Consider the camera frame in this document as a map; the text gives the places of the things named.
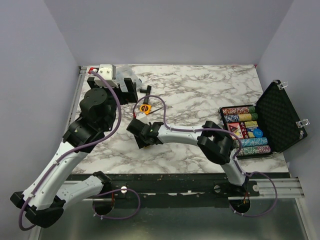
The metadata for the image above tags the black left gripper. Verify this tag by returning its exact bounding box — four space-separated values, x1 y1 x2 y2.
88 77 137 130

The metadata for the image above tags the red triangle card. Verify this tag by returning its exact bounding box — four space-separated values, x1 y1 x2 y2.
227 122 242 137

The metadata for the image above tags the red playing card deck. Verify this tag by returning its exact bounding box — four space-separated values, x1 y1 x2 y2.
239 122 249 139

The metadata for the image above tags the blue small blind button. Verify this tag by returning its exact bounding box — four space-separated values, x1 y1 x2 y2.
252 128 264 138

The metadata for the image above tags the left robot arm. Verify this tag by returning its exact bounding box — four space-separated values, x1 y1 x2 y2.
10 77 138 231

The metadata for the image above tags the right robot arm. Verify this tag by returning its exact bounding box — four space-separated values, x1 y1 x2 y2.
126 118 248 196

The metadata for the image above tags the blue texas holdem card deck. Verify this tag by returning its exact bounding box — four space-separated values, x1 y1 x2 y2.
244 121 259 138

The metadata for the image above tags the black T-shaped pipe fitting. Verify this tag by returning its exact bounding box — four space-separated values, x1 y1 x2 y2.
139 85 152 105

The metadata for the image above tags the yellow tape measure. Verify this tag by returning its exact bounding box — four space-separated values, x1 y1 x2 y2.
139 104 162 115

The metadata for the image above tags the clear screw organizer box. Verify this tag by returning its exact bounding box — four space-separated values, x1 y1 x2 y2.
116 64 143 89

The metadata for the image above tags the red poker chip row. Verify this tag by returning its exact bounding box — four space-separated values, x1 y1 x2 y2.
221 106 256 115

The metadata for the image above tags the yellow poker chip row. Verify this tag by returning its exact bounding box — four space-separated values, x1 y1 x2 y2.
238 113 258 122

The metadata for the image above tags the grey poker chip row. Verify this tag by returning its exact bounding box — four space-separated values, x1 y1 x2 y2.
238 145 271 157

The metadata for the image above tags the green poker chip row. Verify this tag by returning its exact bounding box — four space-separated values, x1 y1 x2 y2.
240 137 268 148

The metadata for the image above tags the black poker case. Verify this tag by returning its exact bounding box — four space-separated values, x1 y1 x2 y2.
218 80 310 159

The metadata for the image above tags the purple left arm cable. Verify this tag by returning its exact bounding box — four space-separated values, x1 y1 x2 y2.
18 68 123 231

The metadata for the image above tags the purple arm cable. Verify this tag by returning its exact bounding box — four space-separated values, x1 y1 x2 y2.
132 94 279 218
18 68 123 231

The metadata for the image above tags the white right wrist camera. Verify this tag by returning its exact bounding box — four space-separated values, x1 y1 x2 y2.
135 112 149 124

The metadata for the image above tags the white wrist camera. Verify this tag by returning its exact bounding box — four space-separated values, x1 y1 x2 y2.
135 112 149 124
97 64 118 88

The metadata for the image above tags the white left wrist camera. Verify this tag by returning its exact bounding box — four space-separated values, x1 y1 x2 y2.
97 64 118 88

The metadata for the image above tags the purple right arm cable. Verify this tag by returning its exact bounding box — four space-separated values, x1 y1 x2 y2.
132 94 279 218

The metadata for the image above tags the black mounting rail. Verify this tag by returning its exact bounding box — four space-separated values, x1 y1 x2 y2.
82 172 261 208

